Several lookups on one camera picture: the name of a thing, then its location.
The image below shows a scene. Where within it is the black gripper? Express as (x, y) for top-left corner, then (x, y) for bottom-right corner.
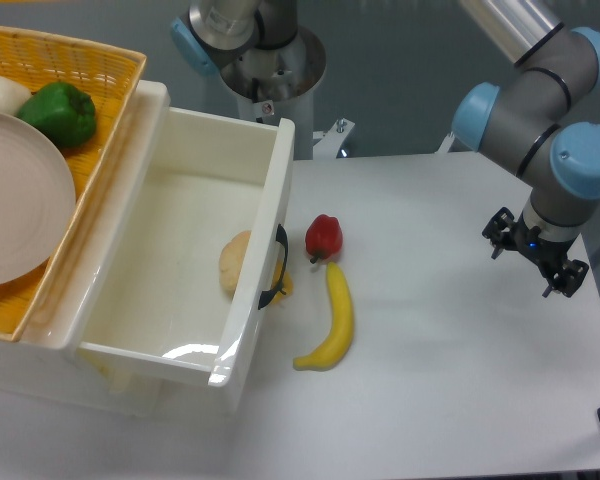
(482, 207), (589, 298)

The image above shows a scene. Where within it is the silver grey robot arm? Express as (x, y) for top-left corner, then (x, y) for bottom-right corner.
(452, 1), (600, 297)

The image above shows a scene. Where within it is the yellow fruit behind drawer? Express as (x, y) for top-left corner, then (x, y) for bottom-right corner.
(270, 260), (294, 305)

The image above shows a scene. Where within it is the white top drawer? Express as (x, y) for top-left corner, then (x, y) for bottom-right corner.
(80, 108), (295, 390)

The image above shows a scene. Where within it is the white drawer cabinet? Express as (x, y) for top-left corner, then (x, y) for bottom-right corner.
(0, 81), (246, 418)

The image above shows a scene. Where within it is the yellow banana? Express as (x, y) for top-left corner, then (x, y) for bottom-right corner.
(293, 262), (355, 371)

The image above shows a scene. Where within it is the red bell pepper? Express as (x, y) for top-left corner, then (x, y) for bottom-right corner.
(305, 214), (343, 264)

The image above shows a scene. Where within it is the yellow woven basket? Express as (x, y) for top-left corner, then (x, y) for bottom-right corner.
(0, 26), (146, 342)

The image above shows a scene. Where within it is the green bell pepper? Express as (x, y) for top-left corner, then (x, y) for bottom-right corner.
(16, 82), (97, 148)

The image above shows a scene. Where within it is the beige round plate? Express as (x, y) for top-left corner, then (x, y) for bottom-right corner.
(0, 114), (76, 285)

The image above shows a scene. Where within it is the white onion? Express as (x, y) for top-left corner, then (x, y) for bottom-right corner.
(0, 76), (32, 116)

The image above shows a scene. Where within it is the black drawer handle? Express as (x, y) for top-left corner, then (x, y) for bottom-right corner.
(258, 223), (288, 310)

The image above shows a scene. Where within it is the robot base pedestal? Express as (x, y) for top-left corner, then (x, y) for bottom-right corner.
(170, 1), (355, 160)

